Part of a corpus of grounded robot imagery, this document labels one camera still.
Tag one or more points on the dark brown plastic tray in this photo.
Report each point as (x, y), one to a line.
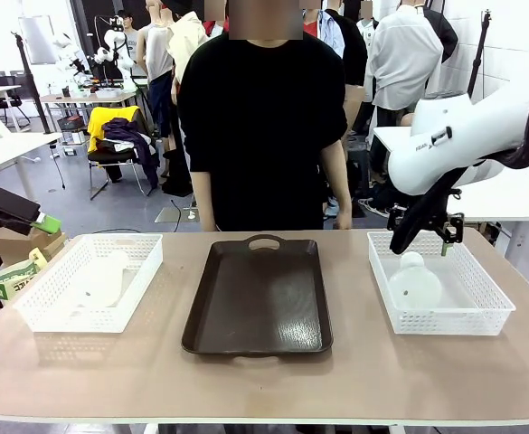
(255, 298)

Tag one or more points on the mannequin in white tank top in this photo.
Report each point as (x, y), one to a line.
(157, 50)

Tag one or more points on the translucent plastic Erlenmeyer flask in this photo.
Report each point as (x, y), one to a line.
(415, 289)
(101, 285)

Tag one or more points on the white background humanoid robot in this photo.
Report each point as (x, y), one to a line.
(115, 40)

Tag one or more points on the person's left hand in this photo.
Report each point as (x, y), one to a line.
(344, 220)

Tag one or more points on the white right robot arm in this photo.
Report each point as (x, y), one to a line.
(449, 149)

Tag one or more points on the cluttered background workbench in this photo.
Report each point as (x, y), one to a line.
(87, 97)

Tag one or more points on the dark purple garment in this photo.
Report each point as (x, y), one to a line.
(144, 149)

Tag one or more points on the black plastic stool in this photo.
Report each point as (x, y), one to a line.
(359, 167)

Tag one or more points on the mannequin in cream jacket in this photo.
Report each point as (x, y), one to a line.
(185, 40)

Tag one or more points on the grey whiteboard panel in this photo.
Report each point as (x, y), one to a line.
(38, 40)

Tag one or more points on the person's right forearm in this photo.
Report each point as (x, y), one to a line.
(202, 194)

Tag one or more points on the white perforated plastic basket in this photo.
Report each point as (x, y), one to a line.
(472, 280)
(42, 307)

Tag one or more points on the person in black shirt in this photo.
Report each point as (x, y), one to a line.
(259, 135)

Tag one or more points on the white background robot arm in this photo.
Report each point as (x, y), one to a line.
(67, 54)

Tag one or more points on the black hanging jacket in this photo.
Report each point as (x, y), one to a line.
(445, 36)

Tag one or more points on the yellow cloth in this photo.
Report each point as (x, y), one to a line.
(101, 119)

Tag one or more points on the brown cardboard box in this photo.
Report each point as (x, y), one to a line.
(17, 246)

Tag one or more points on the person in red shirt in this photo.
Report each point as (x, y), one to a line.
(332, 31)

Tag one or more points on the black metal chair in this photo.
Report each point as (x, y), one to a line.
(110, 158)

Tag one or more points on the background person in grey tee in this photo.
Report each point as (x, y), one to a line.
(130, 34)

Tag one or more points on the grey floor socket plate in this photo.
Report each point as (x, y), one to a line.
(178, 216)

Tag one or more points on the green and white package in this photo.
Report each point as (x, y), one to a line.
(17, 280)

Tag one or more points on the white side table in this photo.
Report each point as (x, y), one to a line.
(24, 144)

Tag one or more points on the black office chair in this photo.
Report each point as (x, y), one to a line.
(2, 101)

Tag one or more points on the person's left forearm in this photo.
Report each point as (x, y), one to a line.
(336, 181)

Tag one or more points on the tall black tripod stand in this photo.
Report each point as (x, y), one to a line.
(478, 54)

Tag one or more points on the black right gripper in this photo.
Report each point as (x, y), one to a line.
(440, 210)

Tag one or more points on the person's right hand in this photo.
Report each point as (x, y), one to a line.
(207, 223)

